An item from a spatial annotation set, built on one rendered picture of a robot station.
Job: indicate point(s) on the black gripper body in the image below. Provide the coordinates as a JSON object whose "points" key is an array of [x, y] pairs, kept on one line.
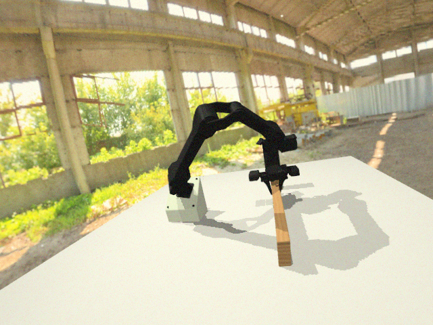
{"points": [[254, 175]]}

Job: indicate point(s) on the light brown wooden board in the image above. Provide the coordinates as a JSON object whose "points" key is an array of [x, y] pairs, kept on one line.
{"points": [[282, 236]]}

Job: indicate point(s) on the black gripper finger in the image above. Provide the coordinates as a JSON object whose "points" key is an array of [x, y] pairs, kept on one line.
{"points": [[281, 183], [268, 185]]}

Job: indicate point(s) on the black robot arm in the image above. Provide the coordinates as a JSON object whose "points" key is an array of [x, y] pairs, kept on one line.
{"points": [[206, 122]]}

